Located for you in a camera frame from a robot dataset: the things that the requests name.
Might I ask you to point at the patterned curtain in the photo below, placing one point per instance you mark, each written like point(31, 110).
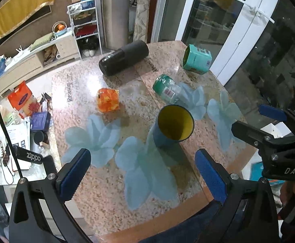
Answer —
point(142, 12)

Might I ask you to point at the bowl of fruit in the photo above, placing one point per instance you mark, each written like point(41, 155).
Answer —
point(59, 28)

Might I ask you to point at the dark blue box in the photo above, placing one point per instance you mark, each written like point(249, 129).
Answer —
point(39, 121)

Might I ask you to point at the white shoes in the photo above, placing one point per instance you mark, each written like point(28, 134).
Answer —
point(89, 53)

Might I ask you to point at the blue carton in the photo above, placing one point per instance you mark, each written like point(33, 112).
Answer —
point(89, 2)

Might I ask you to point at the white low cabinet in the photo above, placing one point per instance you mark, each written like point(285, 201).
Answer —
point(28, 65)

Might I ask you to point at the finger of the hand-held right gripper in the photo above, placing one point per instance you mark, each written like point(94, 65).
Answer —
point(271, 112)
point(248, 133)

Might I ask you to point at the orange jelly pack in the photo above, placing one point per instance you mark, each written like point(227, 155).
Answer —
point(108, 101)

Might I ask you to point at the yellow cloth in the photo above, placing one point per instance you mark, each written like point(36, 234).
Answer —
point(18, 12)

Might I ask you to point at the black mug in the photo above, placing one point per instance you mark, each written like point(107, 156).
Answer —
point(39, 137)

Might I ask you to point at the grey metal column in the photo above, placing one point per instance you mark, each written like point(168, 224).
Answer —
point(117, 15)

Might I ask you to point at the white shelf rack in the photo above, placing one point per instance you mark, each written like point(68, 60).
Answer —
point(86, 30)

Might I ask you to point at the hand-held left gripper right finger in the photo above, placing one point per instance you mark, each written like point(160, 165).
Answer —
point(210, 174)

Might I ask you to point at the black cylinder flask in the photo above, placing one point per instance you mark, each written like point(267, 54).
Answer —
point(123, 57)

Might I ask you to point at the person's right hand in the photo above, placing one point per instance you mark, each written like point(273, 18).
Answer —
point(290, 195)

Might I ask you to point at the blue cup with yellow inside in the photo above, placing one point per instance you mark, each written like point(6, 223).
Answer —
point(162, 140)

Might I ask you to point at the teal carton box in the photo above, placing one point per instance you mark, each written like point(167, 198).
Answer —
point(198, 59)

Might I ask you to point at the orange bag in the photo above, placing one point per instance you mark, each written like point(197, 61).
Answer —
point(20, 98)

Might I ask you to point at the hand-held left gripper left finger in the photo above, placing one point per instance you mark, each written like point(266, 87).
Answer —
point(74, 174)

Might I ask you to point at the folded green cloth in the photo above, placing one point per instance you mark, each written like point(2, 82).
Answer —
point(42, 41)

